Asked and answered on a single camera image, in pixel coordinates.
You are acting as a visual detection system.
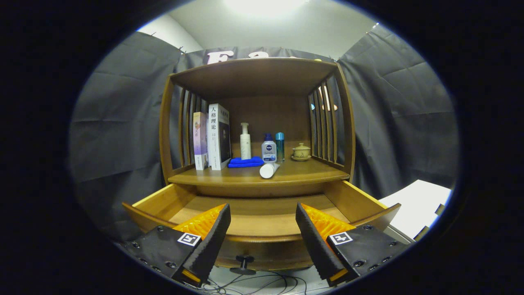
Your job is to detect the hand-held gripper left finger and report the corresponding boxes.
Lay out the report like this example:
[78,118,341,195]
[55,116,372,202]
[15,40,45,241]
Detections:
[123,203,232,287]

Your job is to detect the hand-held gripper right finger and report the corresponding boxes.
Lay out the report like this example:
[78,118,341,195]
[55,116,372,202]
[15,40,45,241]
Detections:
[296,202,412,287]

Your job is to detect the wooden drawer with black knob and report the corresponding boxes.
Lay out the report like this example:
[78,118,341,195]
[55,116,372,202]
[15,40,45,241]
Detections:
[122,180,402,275]

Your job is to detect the white and green tube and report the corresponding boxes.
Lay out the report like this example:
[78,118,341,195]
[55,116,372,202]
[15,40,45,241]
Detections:
[259,162,281,179]

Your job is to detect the wooden countertop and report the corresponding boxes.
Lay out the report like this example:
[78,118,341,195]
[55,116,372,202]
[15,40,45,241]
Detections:
[168,158,350,187]

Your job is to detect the brown wooden cabinet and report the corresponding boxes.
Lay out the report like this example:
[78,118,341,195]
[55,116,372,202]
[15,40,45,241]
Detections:
[159,57,356,197]

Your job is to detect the blue folded cloth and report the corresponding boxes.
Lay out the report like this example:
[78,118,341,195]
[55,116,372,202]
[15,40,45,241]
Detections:
[228,156,265,168]

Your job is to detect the beige lidded teacup with saucer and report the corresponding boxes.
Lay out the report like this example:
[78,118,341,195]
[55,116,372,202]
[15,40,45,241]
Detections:
[291,143,312,162]

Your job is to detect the white bottle with blue cap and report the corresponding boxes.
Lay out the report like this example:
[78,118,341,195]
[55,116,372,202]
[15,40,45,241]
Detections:
[262,133,278,163]

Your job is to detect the purple book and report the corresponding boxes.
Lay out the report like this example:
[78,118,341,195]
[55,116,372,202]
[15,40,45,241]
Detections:
[193,111,209,170]

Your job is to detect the white pump bottle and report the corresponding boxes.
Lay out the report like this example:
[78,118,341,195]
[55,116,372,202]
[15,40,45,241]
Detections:
[240,122,252,160]

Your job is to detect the thick white book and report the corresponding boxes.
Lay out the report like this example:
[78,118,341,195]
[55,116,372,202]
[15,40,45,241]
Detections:
[207,103,232,170]

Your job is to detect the white table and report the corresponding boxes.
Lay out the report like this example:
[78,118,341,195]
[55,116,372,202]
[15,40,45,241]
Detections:
[379,179,452,239]

